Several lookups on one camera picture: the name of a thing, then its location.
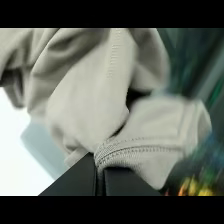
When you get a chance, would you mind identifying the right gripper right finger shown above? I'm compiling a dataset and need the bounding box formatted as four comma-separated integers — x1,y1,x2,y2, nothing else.
103,167,163,197

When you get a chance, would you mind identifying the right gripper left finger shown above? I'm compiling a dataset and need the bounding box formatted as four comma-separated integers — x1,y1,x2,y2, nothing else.
38,152,99,197

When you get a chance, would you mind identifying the brown T-shirt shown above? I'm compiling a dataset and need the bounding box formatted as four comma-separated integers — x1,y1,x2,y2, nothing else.
0,27,213,191

